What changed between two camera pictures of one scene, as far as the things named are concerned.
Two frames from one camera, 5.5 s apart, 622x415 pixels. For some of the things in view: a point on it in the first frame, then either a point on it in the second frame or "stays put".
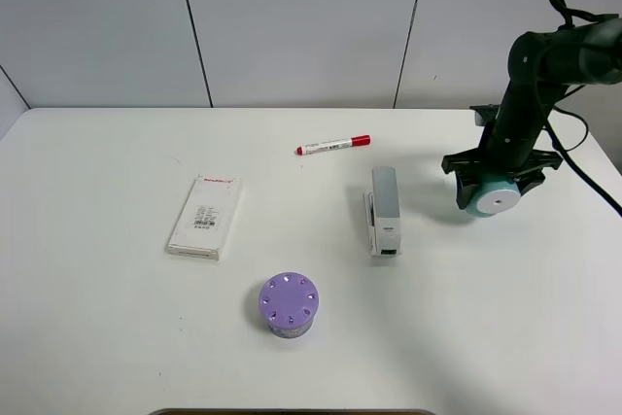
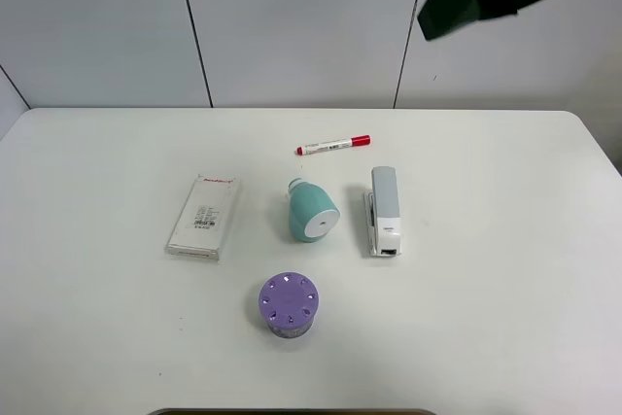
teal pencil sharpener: x=493 y=196 -> x=313 y=215
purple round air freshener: x=288 y=302 stays put
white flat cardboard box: x=199 y=224 stays put
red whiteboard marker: x=358 y=140 stays put
